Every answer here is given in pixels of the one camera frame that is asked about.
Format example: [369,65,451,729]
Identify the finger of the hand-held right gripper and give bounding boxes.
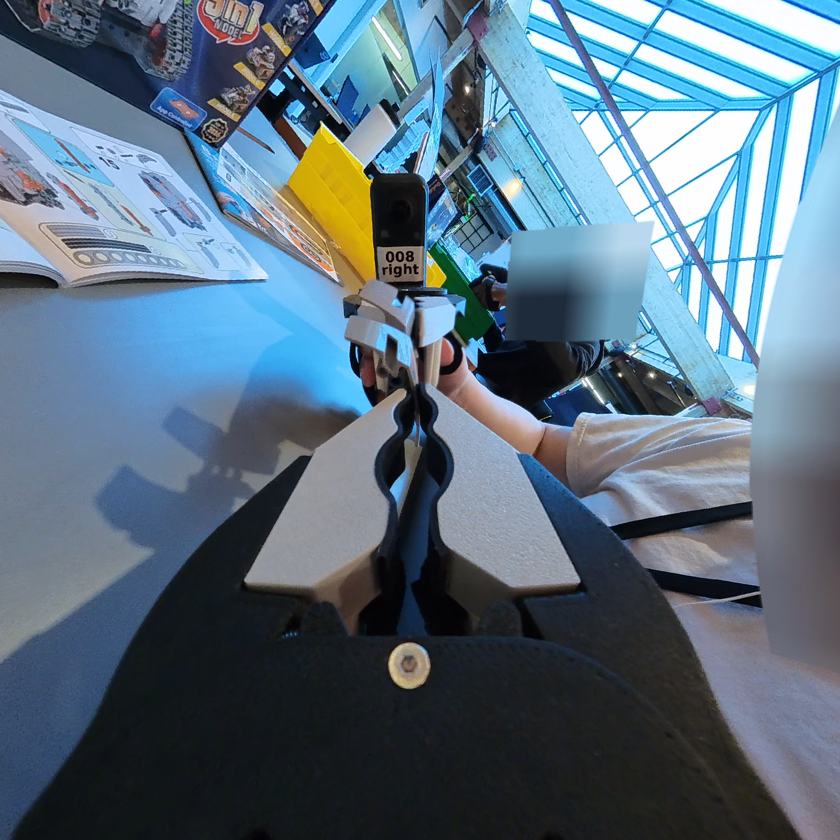
[416,302,467,349]
[343,280,421,389]

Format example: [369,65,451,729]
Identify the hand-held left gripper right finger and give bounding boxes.
[420,383,582,627]

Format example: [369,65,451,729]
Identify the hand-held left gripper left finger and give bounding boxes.
[244,387,411,632]

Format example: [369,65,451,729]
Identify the grey desk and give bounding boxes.
[0,33,421,837]

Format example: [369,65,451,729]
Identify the person's right hand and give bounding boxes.
[436,336,476,404]

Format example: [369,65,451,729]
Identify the green plastic bin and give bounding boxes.
[428,243,496,345]

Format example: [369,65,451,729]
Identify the yellow plastic bin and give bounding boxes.
[287,123,447,290]

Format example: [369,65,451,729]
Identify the blue cover booklet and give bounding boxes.
[184,128,342,286]

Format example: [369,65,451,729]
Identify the open instruction booklet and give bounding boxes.
[0,88,270,290]

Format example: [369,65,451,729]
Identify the robot kit box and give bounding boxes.
[0,0,336,148]

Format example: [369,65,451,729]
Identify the skylight window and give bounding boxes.
[525,0,840,365]

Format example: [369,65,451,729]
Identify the black bag strap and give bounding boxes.
[610,502,763,608]

